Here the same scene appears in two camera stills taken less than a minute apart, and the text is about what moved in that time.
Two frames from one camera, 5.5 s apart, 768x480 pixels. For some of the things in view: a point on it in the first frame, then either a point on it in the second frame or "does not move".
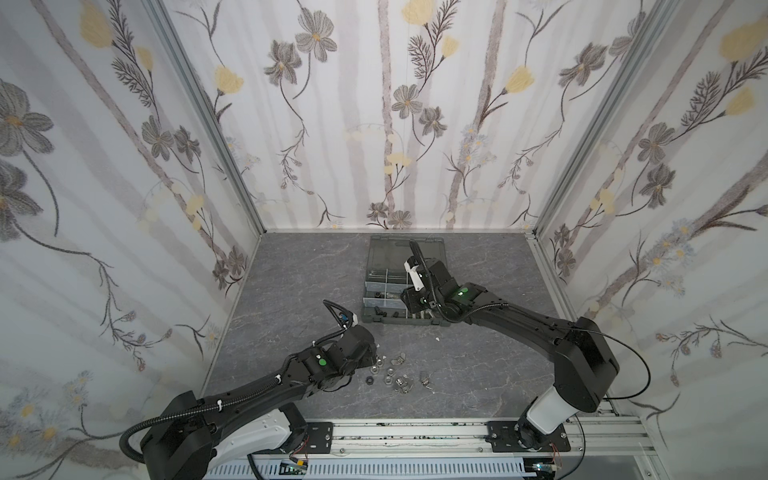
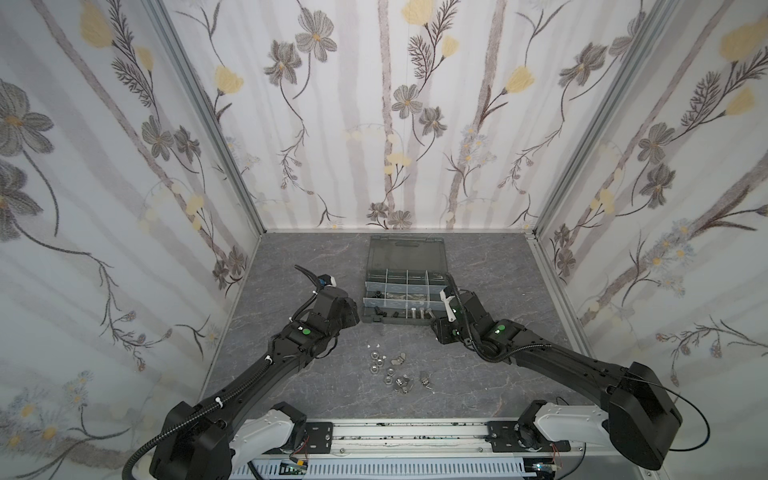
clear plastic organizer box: x=387 y=277 does not move
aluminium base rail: x=605 y=438 does not move
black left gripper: x=349 y=327 → x=339 y=300
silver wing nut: x=399 y=360 does not move
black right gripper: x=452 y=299 → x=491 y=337
